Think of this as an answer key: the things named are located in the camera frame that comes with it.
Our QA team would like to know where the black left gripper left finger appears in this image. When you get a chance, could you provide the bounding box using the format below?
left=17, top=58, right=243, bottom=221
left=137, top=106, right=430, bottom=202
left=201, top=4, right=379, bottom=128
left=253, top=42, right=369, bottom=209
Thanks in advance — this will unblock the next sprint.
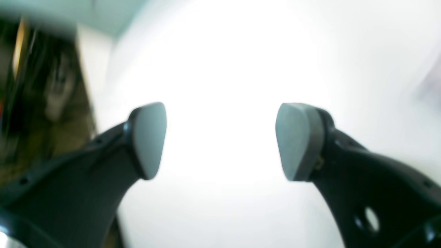
left=1, top=102, right=167, bottom=248

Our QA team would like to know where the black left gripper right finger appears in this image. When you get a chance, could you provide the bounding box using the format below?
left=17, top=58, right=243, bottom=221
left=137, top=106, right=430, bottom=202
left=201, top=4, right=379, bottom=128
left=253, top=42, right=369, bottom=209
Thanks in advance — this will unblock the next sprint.
left=275, top=103, right=441, bottom=248

